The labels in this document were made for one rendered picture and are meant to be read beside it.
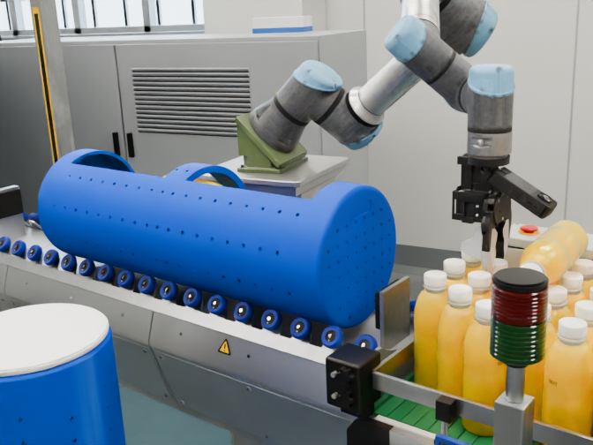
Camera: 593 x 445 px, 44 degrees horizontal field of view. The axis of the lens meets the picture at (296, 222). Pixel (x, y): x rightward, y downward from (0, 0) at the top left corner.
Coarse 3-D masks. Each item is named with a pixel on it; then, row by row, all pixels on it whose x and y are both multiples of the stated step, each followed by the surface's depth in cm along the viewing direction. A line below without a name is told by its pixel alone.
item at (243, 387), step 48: (48, 240) 220; (0, 288) 207; (48, 288) 194; (144, 336) 171; (192, 336) 162; (288, 336) 149; (144, 384) 185; (192, 384) 169; (240, 384) 155; (288, 384) 146; (240, 432) 169; (288, 432) 155; (336, 432) 143
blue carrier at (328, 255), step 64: (64, 192) 178; (128, 192) 165; (192, 192) 155; (256, 192) 147; (320, 192) 140; (128, 256) 168; (192, 256) 153; (256, 256) 141; (320, 256) 133; (384, 256) 151; (320, 320) 141
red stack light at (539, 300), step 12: (492, 288) 85; (492, 300) 86; (504, 300) 84; (516, 300) 83; (528, 300) 82; (540, 300) 83; (492, 312) 86; (504, 312) 84; (516, 312) 83; (528, 312) 83; (540, 312) 83; (516, 324) 84; (528, 324) 83
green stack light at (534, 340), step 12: (492, 324) 86; (504, 324) 84; (540, 324) 84; (492, 336) 86; (504, 336) 85; (516, 336) 84; (528, 336) 84; (540, 336) 84; (492, 348) 87; (504, 348) 85; (516, 348) 84; (528, 348) 84; (540, 348) 85; (504, 360) 86; (516, 360) 85; (528, 360) 85; (540, 360) 85
